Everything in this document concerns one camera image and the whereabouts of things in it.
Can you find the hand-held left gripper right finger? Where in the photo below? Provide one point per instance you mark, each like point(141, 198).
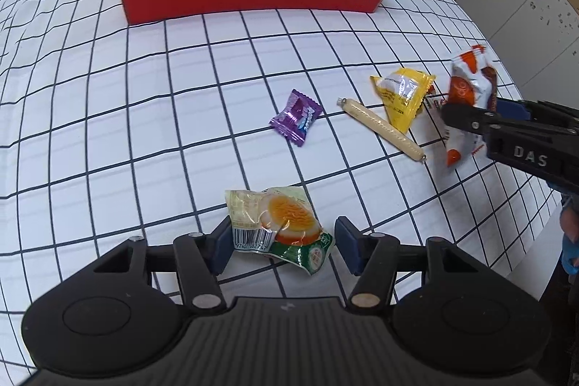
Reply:
point(346, 246)

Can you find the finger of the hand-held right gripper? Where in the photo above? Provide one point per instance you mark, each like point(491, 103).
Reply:
point(511, 108)
point(466, 119)

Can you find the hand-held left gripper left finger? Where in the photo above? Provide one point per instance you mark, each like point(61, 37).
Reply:
point(221, 246)

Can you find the small red candy wrapper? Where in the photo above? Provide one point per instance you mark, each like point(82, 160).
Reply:
point(436, 103)

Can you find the white orange snack packet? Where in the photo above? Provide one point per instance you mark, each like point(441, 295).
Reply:
point(466, 83)

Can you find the yellow snack packet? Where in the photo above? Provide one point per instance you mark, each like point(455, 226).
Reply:
point(402, 96)

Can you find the green egg snack packet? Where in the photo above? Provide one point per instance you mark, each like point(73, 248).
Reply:
point(285, 214)

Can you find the beige sausage stick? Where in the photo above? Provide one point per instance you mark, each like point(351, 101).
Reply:
point(384, 128)

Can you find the purple candy packet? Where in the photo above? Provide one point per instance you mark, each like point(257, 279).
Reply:
point(296, 117)

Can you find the person's right hand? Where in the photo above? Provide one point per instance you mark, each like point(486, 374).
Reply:
point(571, 223)

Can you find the white black checkered tablecloth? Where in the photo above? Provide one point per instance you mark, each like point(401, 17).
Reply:
point(135, 119)

